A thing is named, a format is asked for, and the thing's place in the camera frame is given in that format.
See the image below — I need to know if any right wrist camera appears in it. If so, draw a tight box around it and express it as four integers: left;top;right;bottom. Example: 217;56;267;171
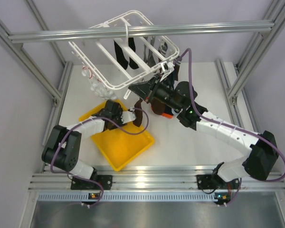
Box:
160;61;174;74

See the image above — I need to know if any white clip drying hanger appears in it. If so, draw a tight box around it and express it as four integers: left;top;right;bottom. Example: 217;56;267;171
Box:
69;10;180;100

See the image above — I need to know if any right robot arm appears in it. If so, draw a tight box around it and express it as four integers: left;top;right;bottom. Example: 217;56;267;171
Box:
128;77;279;189

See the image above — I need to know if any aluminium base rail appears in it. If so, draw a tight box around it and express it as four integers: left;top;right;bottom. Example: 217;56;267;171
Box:
28;165;285;190

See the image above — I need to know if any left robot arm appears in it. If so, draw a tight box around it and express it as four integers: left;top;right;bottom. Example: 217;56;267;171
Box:
41;100;136;189

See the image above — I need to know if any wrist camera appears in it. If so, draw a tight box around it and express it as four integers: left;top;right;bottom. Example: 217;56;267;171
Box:
121;108;136;124
160;61;174;74

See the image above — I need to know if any black sock right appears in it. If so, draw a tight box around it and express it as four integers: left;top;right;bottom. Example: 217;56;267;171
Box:
127;37;140;70

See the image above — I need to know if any slotted cable duct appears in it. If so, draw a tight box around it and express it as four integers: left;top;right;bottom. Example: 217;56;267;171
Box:
37;191;231;202

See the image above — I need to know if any black sock left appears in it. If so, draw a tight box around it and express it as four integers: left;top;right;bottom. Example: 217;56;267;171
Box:
114;41;129;70

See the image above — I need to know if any navy orange underwear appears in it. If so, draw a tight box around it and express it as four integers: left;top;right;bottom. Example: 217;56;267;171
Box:
162;73;176;119

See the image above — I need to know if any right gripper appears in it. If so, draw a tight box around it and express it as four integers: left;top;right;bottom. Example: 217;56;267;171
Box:
130;73;183;112

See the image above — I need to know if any grey sock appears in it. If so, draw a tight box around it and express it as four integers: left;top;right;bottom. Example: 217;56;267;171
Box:
143;37;156;67

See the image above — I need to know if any aluminium crossbar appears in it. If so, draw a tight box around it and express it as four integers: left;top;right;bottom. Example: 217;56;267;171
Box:
8;20;275;43

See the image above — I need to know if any black sock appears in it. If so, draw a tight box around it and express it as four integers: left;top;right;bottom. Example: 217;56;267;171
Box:
127;37;140;70
114;41;129;70

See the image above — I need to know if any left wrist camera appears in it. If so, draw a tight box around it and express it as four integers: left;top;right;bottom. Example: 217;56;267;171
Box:
121;108;136;124

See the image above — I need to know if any yellow plastic tray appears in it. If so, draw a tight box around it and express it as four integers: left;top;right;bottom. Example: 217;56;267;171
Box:
79;99;155;171

